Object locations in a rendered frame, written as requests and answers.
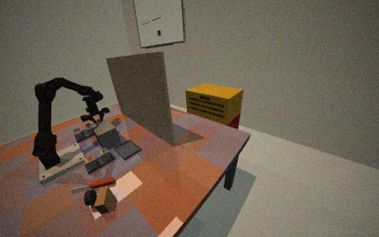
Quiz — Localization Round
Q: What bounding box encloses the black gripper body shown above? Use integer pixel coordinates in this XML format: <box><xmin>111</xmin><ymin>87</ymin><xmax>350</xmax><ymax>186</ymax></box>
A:
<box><xmin>80</xmin><ymin>104</ymin><xmax>109</xmax><ymax>123</ymax></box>

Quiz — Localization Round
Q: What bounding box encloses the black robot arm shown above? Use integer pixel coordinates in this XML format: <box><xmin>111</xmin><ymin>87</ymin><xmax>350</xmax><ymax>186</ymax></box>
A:
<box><xmin>32</xmin><ymin>78</ymin><xmax>103</xmax><ymax>170</ymax></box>

